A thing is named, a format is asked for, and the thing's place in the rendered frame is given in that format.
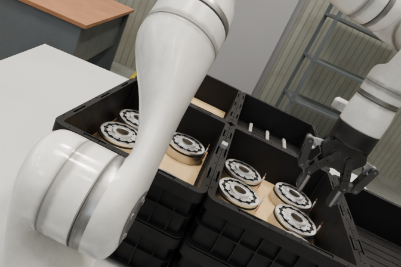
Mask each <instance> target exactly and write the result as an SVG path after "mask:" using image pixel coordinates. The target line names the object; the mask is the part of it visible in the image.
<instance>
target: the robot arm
mask: <svg viewBox="0 0 401 267"><path fill-rule="evenodd" d="M329 1H330V3H331V4H332V5H333V6H334V7H335V8H336V9H338V10H339V11H341V12H342V13H343V14H345V15H346V16H347V17H349V18H351V19H352V20H354V21H355V22H356V23H358V24H360V25H361V26H363V27H365V28H367V29H369V30H370V31H371V32H372V33H373V34H374V35H375V36H377V37H378V38H379V39H380V40H381V41H383V42H384V43H385V44H386V45H388V46H389V47H390V48H392V49H394V50H395V51H397V52H398V53H397V54H396V55H395V56H394V57H393V58H392V59H391V60H390V62H388V63H387V64H377V65H376V66H374V67H373V68H372V69H371V71H370V72H369V73H368V75H367V76H366V78H365V80H364V81H363V83H362V84H361V86H360V87H359V89H358V90H357V92H356V93H355V94H354V96H353V97H352V98H351V100H350V101H347V100H345V99H343V98H341V97H336V98H335V99H334V100H333V102H332V104H331V106H333V107H334V108H336V109H337V110H339V111H340V112H342V113H341V114H340V116H339V118H338V119H337V121H336V122H335V124H334V125H333V127H332V129H331V130H330V131H329V133H328V134H327V136H325V137H323V138H322V139H321V138H317V137H315V136H313V135H312V134H311V133H308V134H307V135H306V137H305V139H304V142H303V145H302V147H301V151H300V153H299V156H298V166H299V167H300V168H302V170H303V171H302V172H301V174H300V175H299V177H298V179H297V180H296V186H297V191H299V192H301V191H302V190H303V188H304V187H305V185H306V183H307V182H308V181H309V179H310V177H311V176H310V175H311V174H312V173H314V172H315V171H317V170H318V169H322V168H323V167H325V166H327V167H329V168H333V169H335V170H336V171H337V172H339V173H340V179H339V183H338V186H337V185H336V186H335V188H334V189H333V190H332V192H331V193H330V195H329V196H328V198H327V199H326V205H327V206H329V207H332V205H336V204H337V203H338V202H339V200H340V199H341V197H342V196H343V195H344V193H353V194H354V195H356V194H358V193H360V192H361V190H363V189H364V187H366V186H367V185H368V184H369V183H370V182H371V181H372V180H373V179H374V178H375V177H376V176H378V174H379V172H378V170H377V169H376V167H375V165H373V164H369V163H368V162H367V157H368V155H369V154H370V153H371V151H372V150H373V149H374V147H375V146H376V144H377V143H378V141H379V140H380V139H381V137H382V136H383V135H384V133H385V131H386V130H387V128H388V127H389V126H390V124H391V122H392V120H393V118H394V116H395V114H396V113H397V111H398V110H399V108H400V107H401V0H329ZM234 11H235V0H157V2H156V3H155V5H154V6H153V8H152V9H151V11H150V12H149V14H148V15H147V17H146V18H145V20H144V21H143V23H142V24H141V26H140V28H139V30H138V32H137V37H136V42H135V63H136V69H137V80H138V93H139V118H138V131H137V137H136V140H135V144H134V147H133V149H132V151H131V153H130V155H129V156H128V157H123V156H120V155H119V154H117V153H115V152H113V151H111V150H109V149H107V148H105V147H103V146H101V145H99V144H97V143H95V142H93V141H90V140H88V139H86V138H84V137H82V136H81V135H78V134H76V133H74V132H72V131H68V130H64V129H60V130H56V131H52V132H50V133H49V134H47V135H45V136H44V137H43V138H41V139H40V140H39V141H38V142H37V143H36V144H35V145H34V146H33V147H32V149H31V150H30V151H29V152H28V154H27V156H26V157H25V159H24V161H23V162H22V164H21V166H20V168H19V170H18V172H17V174H16V177H15V180H14V183H13V186H12V189H11V192H10V196H9V199H8V204H7V210H6V214H5V220H4V227H3V232H2V237H1V243H0V267H95V266H96V260H102V259H105V258H107V257H108V256H110V255H111V254H112V253H113V252H114V251H115V250H116V249H117V248H118V246H119V245H120V243H121V242H122V240H123V239H124V238H125V237H126V236H127V233H128V231H129V229H130V227H131V225H132V223H133V222H134V220H135V218H136V216H137V214H138V212H139V210H140V207H141V205H143V203H144V201H145V197H146V195H147V192H148V190H149V188H150V186H151V184H152V182H153V179H154V177H155V175H156V172H157V171H158V169H159V166H160V164H161V162H162V160H163V157H164V155H165V153H166V151H167V149H168V147H169V144H170V142H171V140H172V137H173V136H174V134H175V132H176V130H177V127H178V125H179V123H180V121H181V119H182V117H183V116H184V114H185V112H186V110H187V108H188V106H189V104H190V103H191V101H192V99H193V97H194V96H195V93H196V92H197V90H198V89H199V87H200V85H201V83H202V82H203V80H204V78H205V76H206V75H207V73H208V71H209V70H210V68H211V66H212V64H213V63H214V61H215V59H216V57H217V55H218V53H219V52H220V49H221V47H222V46H223V43H224V42H225V40H226V38H227V35H228V34H229V31H230V28H231V26H232V21H233V16H234ZM317 145H320V148H321V153H319V154H318V155H316V156H315V157H314V158H313V160H311V161H309V162H308V163H307V159H308V156H309V154H310V150H311V149H314V148H316V146H317ZM360 167H363V168H362V173H361V174H360V175H359V176H358V177H357V178H356V179H354V180H353V181H352V182H351V183H349V182H350V180H351V173H352V170H355V169H358V168H360Z"/></svg>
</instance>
